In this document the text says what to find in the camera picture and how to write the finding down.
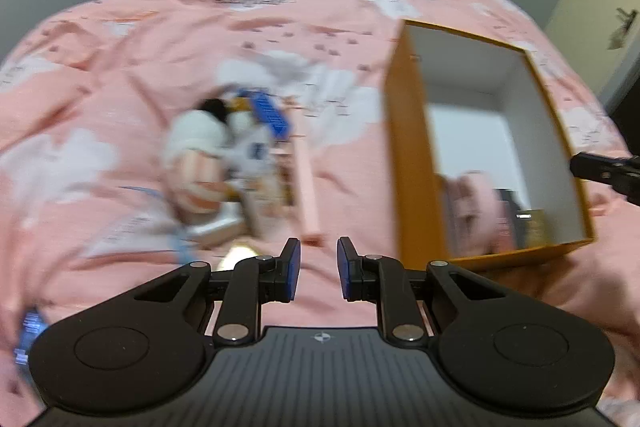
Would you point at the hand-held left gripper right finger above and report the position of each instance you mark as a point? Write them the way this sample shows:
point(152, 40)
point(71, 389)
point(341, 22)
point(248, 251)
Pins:
point(344, 272)

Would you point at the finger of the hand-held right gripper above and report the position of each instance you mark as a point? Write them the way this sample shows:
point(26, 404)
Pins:
point(607, 172)

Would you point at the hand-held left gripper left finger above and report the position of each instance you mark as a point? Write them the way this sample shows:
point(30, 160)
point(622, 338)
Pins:
point(292, 272)

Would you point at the small rose gold box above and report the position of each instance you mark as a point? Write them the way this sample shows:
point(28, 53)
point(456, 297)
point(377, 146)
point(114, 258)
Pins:
point(283, 172)

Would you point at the pink cloud printed blanket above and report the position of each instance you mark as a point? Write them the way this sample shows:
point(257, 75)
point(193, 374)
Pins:
point(150, 57)

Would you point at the white plush toy striped body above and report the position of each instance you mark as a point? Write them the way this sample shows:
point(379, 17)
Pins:
point(197, 157)

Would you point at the white hand cream tube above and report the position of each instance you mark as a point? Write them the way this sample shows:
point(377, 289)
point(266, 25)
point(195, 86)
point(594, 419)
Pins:
point(252, 152)

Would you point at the pink pouch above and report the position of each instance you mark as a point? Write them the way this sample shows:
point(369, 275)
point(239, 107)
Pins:
point(481, 207)

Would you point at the pink stick tube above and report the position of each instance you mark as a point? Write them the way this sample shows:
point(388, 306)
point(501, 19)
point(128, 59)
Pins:
point(306, 187)

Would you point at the gold jar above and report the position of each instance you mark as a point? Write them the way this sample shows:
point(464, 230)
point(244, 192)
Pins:
point(535, 229)

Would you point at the orange cardboard box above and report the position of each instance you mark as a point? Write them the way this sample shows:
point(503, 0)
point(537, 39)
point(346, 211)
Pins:
point(545, 132)

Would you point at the dark small box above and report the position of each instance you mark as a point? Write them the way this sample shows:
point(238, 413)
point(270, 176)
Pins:
point(507, 219)

